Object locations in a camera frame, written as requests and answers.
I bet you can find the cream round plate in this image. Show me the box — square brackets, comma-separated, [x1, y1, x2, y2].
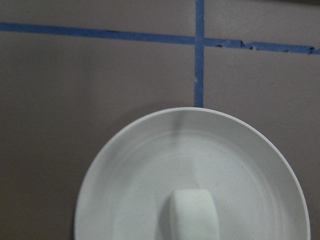
[74, 107, 311, 240]

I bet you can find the white bun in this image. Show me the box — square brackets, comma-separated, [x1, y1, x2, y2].
[157, 188, 220, 240]

